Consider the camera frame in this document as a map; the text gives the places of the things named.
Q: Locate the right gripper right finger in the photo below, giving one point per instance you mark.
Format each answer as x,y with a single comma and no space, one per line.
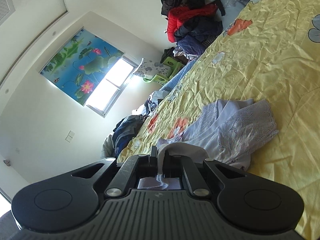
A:
183,168

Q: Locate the white wall switch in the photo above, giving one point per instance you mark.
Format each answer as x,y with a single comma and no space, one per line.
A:
70,136

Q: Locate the blue knitted blanket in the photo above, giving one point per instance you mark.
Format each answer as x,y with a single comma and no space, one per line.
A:
177,78

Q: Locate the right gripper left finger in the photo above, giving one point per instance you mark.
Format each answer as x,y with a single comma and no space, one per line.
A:
130,172

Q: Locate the red and navy jackets pile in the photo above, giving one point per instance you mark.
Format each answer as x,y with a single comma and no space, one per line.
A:
194,24

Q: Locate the floral pillow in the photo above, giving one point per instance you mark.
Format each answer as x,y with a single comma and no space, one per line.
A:
148,69

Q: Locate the lotus flower roller blind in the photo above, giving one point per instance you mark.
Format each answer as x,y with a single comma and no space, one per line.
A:
81,64

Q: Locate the yellow carrot-print bedsheet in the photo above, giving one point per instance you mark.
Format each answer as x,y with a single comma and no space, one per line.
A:
271,51

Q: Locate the window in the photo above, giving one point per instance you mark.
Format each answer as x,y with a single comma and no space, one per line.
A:
112,85

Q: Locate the dark folded clothes pile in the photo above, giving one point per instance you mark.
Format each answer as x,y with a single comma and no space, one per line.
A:
125,131

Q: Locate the white crumpled cloth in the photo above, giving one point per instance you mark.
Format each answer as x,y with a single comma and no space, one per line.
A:
153,101

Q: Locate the light floral quilt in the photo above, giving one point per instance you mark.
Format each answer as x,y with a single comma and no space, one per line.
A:
110,147

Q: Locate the lavender long-sleeve shirt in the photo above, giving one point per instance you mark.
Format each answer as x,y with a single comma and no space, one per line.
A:
228,131

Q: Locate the green plastic stool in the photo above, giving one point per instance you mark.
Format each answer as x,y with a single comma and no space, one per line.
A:
170,69

